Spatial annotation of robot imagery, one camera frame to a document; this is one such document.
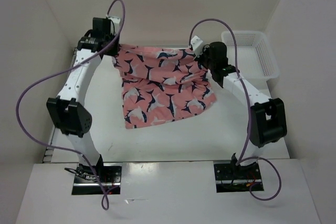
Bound aluminium table frame rail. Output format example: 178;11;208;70
41;47;82;163

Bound pink shark print shorts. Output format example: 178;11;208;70
112;44;216;129

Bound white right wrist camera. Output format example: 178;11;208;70
191;36;205;57

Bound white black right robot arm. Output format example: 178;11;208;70
191;39;287;178

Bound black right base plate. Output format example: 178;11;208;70
214;161;264;193

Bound white plastic laundry basket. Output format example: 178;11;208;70
221;30;279;81

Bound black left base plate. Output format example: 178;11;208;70
65;164;122;196

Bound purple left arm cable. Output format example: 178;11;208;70
15;0;125;210

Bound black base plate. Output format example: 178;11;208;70
214;161;264;193
65;164;122;196

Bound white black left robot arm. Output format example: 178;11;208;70
46;16;123;182

